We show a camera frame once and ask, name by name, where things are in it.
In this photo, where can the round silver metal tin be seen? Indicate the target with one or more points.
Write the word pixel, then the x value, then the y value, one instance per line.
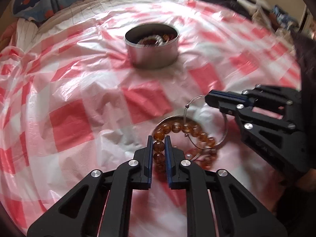
pixel 152 45

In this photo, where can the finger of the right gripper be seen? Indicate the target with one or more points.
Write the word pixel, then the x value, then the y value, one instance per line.
pixel 229 109
pixel 214 97

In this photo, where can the white striped bed sheet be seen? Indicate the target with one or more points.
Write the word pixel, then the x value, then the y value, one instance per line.
pixel 27 34

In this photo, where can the red white checkered plastic sheet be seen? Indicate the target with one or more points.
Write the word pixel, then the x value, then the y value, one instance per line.
pixel 73 102

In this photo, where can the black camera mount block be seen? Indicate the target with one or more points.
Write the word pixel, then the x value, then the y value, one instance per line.
pixel 305 56

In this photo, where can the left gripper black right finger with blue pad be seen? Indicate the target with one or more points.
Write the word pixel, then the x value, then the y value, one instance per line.
pixel 217 203

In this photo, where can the orange pink clothes pile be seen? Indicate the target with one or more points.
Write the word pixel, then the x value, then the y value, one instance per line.
pixel 8 38

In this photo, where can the person's right hand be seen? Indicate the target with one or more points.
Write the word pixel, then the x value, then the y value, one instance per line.
pixel 308 181

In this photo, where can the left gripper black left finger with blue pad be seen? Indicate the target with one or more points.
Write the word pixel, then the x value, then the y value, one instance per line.
pixel 100 204

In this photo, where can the silver bangle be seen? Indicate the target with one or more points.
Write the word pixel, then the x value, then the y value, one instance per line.
pixel 187 135

